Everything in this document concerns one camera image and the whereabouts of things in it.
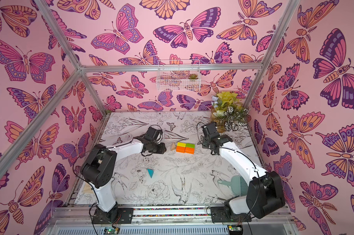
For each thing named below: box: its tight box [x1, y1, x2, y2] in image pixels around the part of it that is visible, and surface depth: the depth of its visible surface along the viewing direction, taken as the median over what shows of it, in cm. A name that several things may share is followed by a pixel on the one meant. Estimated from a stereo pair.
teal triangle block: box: [147, 168, 155, 179], surface depth 91 cm
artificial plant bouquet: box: [211, 91, 250, 132], surface depth 92 cm
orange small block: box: [176, 145, 186, 154], surface depth 99 cm
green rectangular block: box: [185, 142, 196, 149], surface depth 100 cm
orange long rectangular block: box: [184, 146, 196, 155], surface depth 99 cm
